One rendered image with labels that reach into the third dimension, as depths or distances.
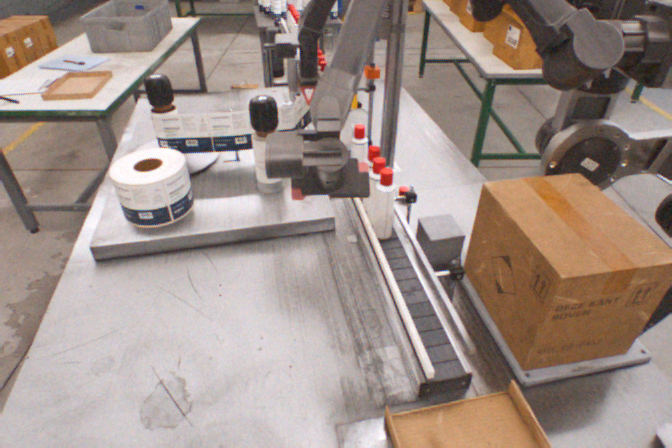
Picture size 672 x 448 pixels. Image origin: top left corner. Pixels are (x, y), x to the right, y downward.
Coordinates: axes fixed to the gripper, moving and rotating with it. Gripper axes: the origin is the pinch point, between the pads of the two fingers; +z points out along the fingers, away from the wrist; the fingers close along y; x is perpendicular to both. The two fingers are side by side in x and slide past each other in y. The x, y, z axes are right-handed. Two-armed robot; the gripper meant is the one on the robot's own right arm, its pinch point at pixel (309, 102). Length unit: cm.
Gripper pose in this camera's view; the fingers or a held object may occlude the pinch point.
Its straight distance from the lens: 143.1
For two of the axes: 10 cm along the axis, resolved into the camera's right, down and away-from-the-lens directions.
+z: -0.2, 8.1, 5.8
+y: 2.0, 5.8, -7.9
